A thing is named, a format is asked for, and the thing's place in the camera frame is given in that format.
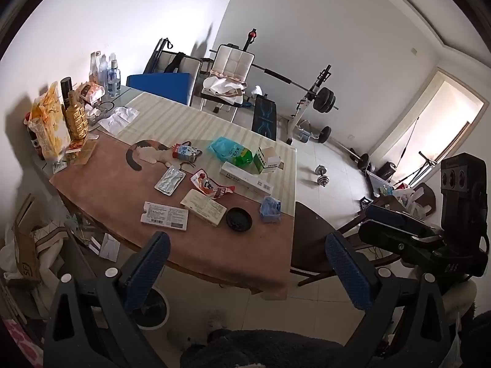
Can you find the brown cardboard box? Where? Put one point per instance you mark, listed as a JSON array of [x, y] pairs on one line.
[[23, 237]]

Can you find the beige towel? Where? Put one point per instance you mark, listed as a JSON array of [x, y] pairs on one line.
[[224, 86]]

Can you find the person's dark fleece clothing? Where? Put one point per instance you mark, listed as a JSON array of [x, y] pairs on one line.
[[261, 349]]

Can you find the white labelled flat packet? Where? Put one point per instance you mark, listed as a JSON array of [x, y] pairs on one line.
[[165, 216]]

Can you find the blue green snack bag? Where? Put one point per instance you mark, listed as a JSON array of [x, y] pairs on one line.
[[230, 152]]

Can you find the blue board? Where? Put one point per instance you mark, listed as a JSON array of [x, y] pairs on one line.
[[161, 86]]

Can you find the dark sauce bottle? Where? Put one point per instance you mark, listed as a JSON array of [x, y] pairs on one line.
[[34, 138]]

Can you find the dark wooden chair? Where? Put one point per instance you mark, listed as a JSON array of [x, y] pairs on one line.
[[318, 237]]

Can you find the black bottle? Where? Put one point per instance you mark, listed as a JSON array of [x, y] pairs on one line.
[[66, 86]]

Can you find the clear glass bottle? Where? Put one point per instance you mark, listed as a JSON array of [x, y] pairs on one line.
[[102, 69]]

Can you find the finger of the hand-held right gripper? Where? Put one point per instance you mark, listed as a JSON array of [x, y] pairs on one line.
[[387, 237], [385, 213]]

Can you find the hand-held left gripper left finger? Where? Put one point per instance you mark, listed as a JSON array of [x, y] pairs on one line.
[[153, 260]]

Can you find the small milk carton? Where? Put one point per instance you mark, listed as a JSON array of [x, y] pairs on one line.
[[183, 151]]

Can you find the long white box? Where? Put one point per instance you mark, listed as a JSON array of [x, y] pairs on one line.
[[245, 179]]

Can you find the white trash bin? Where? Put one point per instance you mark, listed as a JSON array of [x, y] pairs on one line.
[[155, 310]]

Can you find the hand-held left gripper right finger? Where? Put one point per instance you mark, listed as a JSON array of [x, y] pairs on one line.
[[345, 268]]

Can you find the white padded chair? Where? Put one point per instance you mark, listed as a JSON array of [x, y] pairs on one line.
[[191, 65], [232, 61]]

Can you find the small barbell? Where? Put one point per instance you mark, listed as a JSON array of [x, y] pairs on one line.
[[325, 134]]

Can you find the black tripod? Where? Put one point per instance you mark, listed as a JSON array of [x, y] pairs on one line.
[[422, 165]]

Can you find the black bench pad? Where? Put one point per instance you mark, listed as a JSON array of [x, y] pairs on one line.
[[264, 117]]

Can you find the black round lid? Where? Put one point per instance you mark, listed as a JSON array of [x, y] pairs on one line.
[[238, 219]]

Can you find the gold bottle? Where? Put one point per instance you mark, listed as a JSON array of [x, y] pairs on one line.
[[76, 120]]

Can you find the barbell with black plates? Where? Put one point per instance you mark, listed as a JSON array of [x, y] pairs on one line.
[[326, 99]]

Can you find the red snack wrapper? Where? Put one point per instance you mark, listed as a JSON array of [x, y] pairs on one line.
[[209, 188]]

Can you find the green white cardboard box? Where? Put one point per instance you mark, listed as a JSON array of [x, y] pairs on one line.
[[266, 161]]

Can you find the person's right forearm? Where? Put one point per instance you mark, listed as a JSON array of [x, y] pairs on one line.
[[460, 299]]

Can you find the chrome dumbbell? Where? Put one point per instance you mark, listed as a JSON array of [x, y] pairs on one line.
[[321, 171]]

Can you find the tall glass bottle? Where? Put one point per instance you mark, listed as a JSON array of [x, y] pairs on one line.
[[94, 65]]

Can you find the yellow snack bag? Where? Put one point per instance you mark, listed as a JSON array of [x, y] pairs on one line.
[[48, 122]]

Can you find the orange snack packet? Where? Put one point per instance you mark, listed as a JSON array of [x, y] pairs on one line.
[[90, 92]]

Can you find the white weight bench rack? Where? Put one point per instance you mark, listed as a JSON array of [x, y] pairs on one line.
[[303, 103]]

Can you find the cream flat box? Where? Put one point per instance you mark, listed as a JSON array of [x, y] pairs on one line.
[[203, 207]]

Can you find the black speaker box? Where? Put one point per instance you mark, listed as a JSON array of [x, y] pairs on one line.
[[385, 170]]

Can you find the beige striped tote bag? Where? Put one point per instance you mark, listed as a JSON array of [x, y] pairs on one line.
[[48, 245]]

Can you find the pink patterned cloth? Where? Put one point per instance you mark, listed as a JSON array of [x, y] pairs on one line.
[[21, 343]]

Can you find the white door frame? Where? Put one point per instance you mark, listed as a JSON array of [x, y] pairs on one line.
[[399, 122]]

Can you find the white plastic bag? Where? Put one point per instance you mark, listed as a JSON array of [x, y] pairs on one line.
[[119, 119]]

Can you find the black jacket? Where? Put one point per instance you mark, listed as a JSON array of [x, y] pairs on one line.
[[174, 63]]

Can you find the silver blister pack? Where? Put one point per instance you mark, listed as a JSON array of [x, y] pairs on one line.
[[170, 180]]

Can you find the striped brown cat-print tablecloth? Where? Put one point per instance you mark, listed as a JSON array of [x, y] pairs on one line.
[[115, 199]]

